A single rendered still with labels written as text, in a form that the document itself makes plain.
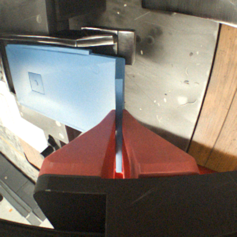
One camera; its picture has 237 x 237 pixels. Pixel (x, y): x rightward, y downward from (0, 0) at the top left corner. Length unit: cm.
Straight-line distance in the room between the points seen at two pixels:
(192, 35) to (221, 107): 8
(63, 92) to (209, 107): 15
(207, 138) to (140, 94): 10
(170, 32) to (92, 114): 11
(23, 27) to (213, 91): 20
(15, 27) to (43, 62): 6
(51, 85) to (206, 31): 15
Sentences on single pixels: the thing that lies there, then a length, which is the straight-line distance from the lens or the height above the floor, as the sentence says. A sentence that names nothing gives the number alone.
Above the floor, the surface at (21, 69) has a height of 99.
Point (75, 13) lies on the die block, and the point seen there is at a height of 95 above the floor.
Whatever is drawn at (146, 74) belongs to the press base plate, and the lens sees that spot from 22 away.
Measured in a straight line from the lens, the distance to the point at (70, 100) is 16.
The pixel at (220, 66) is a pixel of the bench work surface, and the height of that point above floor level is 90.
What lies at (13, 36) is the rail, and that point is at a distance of 20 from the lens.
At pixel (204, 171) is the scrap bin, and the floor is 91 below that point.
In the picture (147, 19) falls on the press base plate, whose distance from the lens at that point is 20.
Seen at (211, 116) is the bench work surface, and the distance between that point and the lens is 22.
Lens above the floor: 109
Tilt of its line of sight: 42 degrees down
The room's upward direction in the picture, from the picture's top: 136 degrees counter-clockwise
